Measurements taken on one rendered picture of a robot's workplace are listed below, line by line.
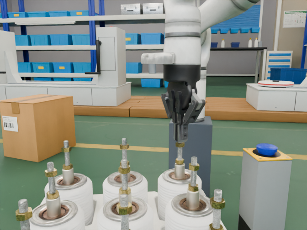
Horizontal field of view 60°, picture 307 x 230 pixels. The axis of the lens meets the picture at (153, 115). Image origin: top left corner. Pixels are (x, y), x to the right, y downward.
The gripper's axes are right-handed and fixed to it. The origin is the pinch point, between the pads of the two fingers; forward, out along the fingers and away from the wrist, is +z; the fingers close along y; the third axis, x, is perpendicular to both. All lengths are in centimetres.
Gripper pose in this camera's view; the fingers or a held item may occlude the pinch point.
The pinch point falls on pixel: (180, 132)
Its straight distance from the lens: 56.8
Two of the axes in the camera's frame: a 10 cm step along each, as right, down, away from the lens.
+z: 0.0, 9.8, 2.0
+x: -8.7, 1.0, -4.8
